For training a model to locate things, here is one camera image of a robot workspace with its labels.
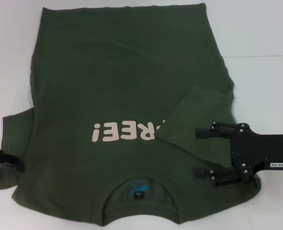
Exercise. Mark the dark green FREE t-shirt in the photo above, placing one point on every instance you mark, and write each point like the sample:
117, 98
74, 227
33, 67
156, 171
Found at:
107, 72

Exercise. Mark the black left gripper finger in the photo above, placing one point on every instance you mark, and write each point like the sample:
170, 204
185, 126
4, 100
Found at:
12, 163

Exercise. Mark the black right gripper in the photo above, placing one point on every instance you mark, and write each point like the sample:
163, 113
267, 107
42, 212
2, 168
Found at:
256, 151

